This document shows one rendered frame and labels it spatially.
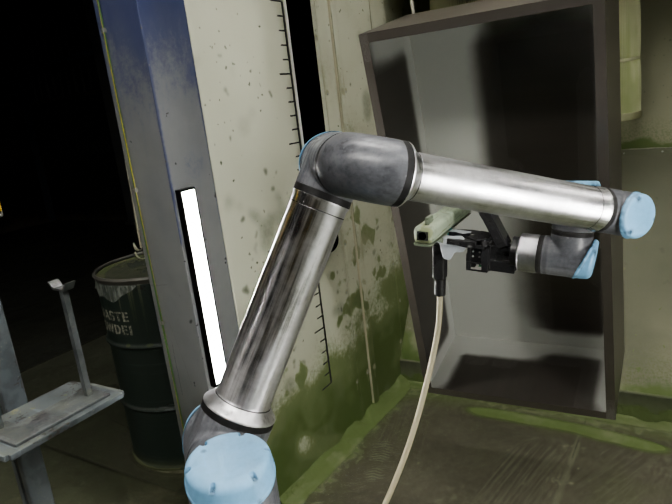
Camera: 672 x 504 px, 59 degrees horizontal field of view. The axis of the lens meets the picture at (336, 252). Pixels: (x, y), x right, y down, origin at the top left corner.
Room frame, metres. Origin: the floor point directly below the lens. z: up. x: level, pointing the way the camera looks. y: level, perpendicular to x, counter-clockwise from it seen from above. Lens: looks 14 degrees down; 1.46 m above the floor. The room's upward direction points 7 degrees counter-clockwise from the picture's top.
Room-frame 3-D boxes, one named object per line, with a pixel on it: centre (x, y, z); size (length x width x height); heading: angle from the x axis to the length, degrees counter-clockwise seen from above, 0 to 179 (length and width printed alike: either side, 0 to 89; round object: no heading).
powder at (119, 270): (2.58, 0.79, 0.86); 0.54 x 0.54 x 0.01
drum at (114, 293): (2.58, 0.78, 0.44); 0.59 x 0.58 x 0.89; 37
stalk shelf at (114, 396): (1.39, 0.79, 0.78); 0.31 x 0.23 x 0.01; 147
